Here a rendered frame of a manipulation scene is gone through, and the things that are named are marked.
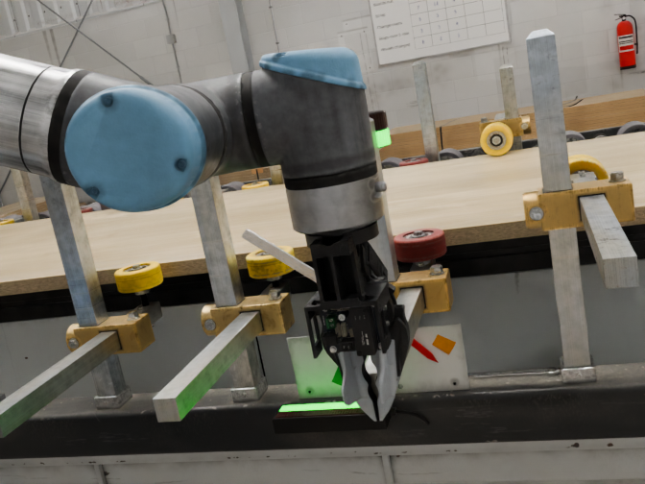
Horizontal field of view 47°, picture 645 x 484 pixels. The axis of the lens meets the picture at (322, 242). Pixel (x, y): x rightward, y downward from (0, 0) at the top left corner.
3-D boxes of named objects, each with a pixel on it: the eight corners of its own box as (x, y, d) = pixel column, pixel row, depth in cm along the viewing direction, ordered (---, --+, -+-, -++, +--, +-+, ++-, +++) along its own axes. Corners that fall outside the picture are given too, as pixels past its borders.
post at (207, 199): (263, 426, 117) (198, 126, 106) (242, 427, 118) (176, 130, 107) (270, 416, 120) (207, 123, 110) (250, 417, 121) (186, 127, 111)
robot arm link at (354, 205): (300, 178, 76) (392, 164, 73) (309, 224, 77) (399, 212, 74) (273, 195, 67) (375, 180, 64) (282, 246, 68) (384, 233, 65)
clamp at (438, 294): (450, 311, 103) (445, 278, 102) (358, 320, 107) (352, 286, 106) (454, 299, 108) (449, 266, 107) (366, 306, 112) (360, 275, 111)
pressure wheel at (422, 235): (451, 307, 112) (441, 234, 110) (400, 311, 114) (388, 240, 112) (456, 290, 119) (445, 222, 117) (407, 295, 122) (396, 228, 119)
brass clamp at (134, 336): (139, 353, 117) (131, 324, 116) (67, 359, 121) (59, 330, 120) (157, 339, 123) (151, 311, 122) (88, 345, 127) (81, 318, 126)
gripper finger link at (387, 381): (370, 442, 72) (354, 355, 70) (380, 414, 78) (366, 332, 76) (401, 441, 72) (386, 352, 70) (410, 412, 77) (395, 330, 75)
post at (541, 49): (592, 383, 101) (554, 27, 91) (566, 384, 102) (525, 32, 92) (590, 372, 105) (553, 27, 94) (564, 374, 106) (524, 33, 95)
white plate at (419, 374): (469, 390, 105) (460, 325, 103) (298, 399, 113) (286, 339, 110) (469, 388, 106) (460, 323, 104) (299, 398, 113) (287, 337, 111)
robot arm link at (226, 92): (100, 94, 63) (239, 68, 62) (144, 90, 74) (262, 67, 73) (126, 201, 65) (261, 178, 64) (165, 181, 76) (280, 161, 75)
